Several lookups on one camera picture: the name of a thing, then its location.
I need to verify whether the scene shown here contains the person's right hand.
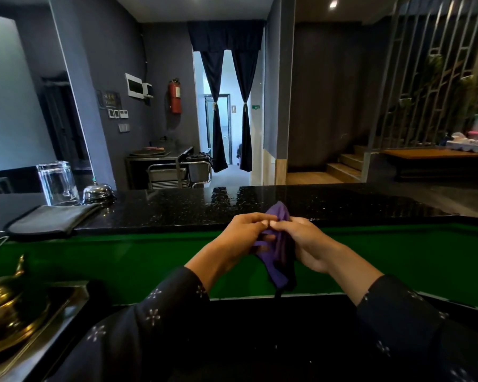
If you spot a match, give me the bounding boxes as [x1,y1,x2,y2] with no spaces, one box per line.
[269,217,344,274]

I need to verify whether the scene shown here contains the person's left hand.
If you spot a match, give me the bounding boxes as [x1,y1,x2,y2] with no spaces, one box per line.
[217,212,277,272]

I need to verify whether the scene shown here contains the purple cloth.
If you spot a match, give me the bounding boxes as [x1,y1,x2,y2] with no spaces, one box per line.
[253,201,298,294]

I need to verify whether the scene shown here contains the person's right forearm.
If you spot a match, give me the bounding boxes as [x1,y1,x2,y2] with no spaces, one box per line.
[327,242,478,382]

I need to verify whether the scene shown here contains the person's left forearm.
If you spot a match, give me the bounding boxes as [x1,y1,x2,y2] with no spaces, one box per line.
[46,250,240,382]

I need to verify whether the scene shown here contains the wooden stairs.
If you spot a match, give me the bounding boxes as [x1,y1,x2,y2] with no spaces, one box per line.
[326,145,380,184]

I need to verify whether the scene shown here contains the steel service trolley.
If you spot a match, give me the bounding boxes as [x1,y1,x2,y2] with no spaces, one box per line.
[146,153,213,190]

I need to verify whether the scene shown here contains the dark tied curtain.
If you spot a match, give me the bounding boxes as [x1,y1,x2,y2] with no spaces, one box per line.
[200,50,229,173]
[231,49,260,172]

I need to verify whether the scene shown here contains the glass door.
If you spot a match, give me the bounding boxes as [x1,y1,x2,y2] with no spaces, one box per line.
[204,94,233,166]

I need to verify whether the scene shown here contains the steel work counter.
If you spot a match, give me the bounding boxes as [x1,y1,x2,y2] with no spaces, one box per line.
[126,145,194,190]

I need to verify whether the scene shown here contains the red fire extinguisher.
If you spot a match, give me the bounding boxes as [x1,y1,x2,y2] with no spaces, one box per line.
[168,78,183,115]

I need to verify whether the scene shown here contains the silver service bell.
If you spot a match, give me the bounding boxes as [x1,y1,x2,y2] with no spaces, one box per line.
[82,181,114,204]

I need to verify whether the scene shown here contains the low wooden table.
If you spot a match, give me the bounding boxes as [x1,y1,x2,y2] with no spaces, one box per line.
[382,148,478,182]

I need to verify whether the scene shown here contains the dark curtain valance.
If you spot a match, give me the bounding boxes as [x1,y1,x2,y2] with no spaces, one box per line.
[187,20,265,53]

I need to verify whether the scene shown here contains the white plastic tray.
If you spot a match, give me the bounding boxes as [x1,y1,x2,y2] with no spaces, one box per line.
[446,139,478,154]

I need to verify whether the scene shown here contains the clear drinking glass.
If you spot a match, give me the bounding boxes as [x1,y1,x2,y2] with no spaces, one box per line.
[36,160,80,207]

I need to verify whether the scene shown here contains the folded grey cloth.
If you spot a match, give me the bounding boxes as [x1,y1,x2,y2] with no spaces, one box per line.
[4,202,101,240]

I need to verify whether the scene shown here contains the metal lattice screen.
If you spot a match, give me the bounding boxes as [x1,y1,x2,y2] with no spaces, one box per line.
[360,0,478,183]

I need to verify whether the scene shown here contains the steel tray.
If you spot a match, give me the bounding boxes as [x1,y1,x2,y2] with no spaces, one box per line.
[0,284,90,382]

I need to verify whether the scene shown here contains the brass teapot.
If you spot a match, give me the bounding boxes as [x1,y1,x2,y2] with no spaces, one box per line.
[0,254,51,359]

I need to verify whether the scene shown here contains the white wall panel box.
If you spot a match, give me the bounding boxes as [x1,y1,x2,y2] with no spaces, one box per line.
[124,72,144,100]

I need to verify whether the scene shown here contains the dark wall sign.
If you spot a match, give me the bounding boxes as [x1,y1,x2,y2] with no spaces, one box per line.
[96,90,122,110]

